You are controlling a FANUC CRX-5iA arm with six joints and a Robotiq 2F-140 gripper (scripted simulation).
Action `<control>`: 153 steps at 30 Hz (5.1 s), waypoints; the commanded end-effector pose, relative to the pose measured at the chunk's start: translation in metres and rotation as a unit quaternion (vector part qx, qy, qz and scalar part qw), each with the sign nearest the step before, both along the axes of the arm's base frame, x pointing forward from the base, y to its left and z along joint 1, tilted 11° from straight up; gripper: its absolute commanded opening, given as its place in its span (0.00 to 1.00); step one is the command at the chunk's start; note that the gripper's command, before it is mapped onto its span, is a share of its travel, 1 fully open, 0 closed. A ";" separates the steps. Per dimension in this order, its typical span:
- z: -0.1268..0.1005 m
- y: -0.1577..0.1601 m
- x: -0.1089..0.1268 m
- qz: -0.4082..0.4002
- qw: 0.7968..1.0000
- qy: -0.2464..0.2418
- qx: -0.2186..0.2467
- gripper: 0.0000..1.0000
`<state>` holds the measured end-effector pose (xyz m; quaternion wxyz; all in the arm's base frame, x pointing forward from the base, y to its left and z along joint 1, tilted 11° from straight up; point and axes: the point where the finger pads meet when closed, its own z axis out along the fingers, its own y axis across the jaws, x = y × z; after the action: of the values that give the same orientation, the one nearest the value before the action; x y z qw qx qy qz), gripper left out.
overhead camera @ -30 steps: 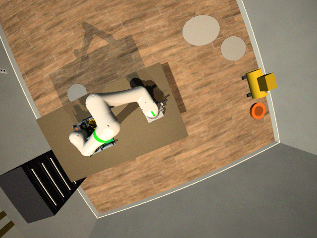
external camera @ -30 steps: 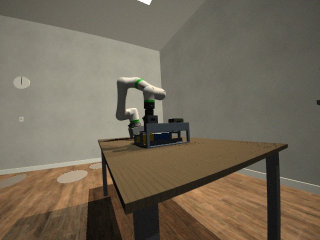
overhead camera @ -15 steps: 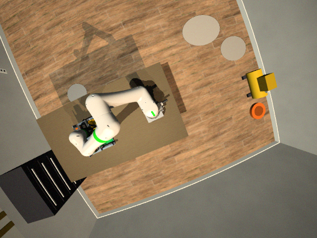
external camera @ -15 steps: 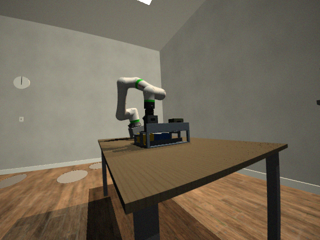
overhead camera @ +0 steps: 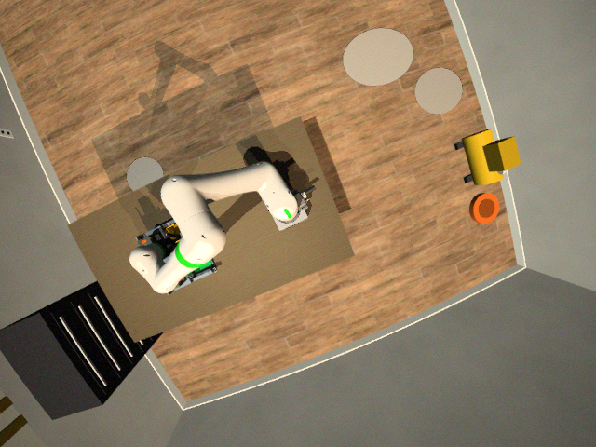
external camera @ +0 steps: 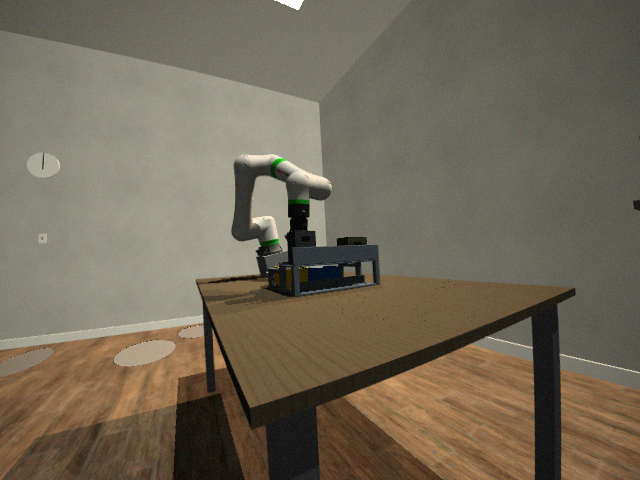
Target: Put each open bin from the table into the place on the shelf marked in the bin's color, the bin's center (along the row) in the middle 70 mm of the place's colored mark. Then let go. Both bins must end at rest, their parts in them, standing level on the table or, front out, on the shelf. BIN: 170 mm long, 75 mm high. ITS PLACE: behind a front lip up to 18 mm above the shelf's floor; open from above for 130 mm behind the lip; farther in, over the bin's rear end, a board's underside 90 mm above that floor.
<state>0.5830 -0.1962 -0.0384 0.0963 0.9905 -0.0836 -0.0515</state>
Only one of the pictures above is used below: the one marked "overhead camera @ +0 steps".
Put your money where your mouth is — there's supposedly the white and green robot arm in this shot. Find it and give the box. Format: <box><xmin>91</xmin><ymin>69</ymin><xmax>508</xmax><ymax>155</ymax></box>
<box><xmin>129</xmin><ymin>161</ymin><xmax>316</xmax><ymax>293</ymax></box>

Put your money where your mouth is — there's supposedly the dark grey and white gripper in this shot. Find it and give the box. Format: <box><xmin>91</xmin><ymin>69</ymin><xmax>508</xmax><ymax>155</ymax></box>
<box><xmin>164</xmin><ymin>233</ymin><xmax>181</xmax><ymax>251</ymax></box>

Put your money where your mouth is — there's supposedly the yellow bin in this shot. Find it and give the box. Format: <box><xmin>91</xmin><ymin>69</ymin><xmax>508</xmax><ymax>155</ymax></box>
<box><xmin>166</xmin><ymin>223</ymin><xmax>181</xmax><ymax>234</ymax></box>

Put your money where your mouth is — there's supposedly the grey shelf rack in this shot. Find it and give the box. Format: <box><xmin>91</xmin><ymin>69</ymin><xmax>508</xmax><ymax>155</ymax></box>
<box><xmin>136</xmin><ymin>219</ymin><xmax>217</xmax><ymax>295</ymax></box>

